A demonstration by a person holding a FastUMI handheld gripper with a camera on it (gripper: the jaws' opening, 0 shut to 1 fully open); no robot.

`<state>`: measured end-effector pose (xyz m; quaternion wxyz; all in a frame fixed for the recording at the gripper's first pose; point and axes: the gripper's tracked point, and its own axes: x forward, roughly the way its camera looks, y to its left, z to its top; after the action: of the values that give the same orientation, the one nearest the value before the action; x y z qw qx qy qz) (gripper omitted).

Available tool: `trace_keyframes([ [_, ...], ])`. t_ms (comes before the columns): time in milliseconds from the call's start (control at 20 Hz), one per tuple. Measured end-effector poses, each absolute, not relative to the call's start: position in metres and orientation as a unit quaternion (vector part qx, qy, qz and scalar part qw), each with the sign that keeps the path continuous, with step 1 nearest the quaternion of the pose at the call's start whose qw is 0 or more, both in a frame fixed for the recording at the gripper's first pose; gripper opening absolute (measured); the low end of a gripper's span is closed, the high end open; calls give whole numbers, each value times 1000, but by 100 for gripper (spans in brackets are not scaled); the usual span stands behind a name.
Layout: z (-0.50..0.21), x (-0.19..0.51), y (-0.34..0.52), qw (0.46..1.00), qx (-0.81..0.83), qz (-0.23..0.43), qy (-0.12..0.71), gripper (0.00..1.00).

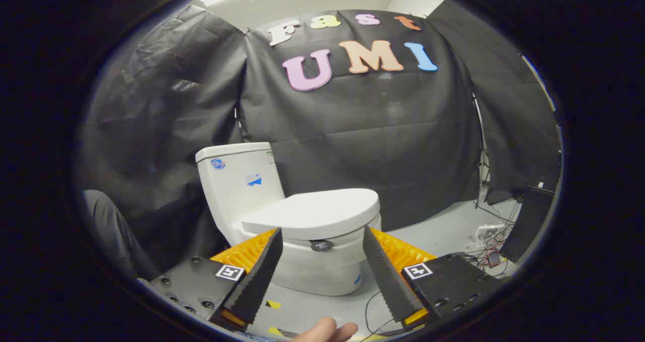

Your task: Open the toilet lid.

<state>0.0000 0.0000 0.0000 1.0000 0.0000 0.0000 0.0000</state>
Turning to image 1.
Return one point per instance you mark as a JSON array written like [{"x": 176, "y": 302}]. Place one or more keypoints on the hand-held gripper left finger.
[{"x": 259, "y": 276}]

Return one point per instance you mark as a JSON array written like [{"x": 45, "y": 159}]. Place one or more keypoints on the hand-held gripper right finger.
[{"x": 385, "y": 276}]

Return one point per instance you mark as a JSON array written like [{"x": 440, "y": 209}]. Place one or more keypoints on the white toilet lid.
[{"x": 317, "y": 211}]

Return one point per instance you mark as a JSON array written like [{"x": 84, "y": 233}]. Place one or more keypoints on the white toilet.
[{"x": 237, "y": 191}]

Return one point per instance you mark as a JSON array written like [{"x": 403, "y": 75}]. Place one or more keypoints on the yellow black tape piece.
[
  {"x": 273, "y": 304},
  {"x": 275, "y": 331}
]

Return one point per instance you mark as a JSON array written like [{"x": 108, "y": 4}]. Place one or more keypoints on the black power adapter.
[{"x": 494, "y": 258}]

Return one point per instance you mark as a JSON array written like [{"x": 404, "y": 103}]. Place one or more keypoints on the black backdrop cloth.
[{"x": 352, "y": 130}]

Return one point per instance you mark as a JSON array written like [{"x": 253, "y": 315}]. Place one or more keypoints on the black box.
[{"x": 529, "y": 221}]

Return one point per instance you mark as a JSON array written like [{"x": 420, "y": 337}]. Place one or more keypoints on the metal backdrop stand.
[{"x": 482, "y": 150}]

